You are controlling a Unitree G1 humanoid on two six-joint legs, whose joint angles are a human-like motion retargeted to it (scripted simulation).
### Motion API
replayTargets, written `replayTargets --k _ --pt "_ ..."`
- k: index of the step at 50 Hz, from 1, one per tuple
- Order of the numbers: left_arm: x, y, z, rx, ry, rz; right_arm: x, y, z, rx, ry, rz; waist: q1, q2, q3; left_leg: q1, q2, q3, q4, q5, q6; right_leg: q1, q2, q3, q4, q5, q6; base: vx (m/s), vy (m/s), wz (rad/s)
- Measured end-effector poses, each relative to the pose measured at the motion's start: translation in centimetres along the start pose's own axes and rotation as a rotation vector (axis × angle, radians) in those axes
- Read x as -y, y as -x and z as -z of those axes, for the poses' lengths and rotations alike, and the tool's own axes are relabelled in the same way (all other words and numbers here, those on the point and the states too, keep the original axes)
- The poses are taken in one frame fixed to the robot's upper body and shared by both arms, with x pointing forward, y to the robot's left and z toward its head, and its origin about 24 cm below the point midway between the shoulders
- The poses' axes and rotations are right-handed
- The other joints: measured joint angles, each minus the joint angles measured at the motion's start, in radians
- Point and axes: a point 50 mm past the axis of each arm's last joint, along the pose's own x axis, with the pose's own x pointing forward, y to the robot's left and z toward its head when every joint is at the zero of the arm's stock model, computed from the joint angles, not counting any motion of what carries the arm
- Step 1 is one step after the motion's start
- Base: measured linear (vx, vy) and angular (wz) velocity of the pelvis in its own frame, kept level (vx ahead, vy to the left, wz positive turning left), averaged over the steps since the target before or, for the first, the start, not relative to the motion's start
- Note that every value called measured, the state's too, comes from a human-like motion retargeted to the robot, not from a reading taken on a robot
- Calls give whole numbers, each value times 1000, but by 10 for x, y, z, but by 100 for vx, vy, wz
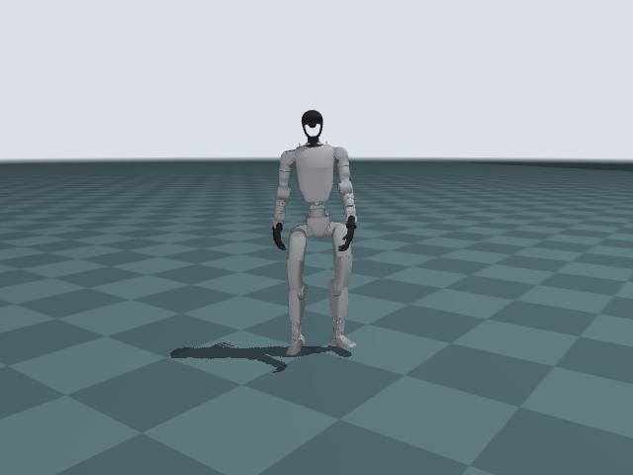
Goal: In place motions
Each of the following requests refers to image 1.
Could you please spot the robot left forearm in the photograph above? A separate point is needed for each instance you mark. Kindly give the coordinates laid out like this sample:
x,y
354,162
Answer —
x,y
348,205

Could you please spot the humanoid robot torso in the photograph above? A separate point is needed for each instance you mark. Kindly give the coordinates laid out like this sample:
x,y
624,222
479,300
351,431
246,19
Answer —
x,y
314,167

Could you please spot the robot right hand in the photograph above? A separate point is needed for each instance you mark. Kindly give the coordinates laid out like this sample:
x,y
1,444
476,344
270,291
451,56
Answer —
x,y
277,236

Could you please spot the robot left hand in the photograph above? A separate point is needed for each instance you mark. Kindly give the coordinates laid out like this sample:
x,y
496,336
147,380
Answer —
x,y
351,226

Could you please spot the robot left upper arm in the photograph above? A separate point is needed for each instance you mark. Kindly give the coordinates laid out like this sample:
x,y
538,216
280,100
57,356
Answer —
x,y
343,170

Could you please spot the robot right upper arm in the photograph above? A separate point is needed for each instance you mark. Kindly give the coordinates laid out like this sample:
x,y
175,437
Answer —
x,y
287,158

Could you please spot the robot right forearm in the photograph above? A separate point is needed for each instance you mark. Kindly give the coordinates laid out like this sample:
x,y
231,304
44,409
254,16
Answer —
x,y
280,209

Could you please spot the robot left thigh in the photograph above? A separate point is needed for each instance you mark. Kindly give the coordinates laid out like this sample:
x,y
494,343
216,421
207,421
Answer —
x,y
342,259

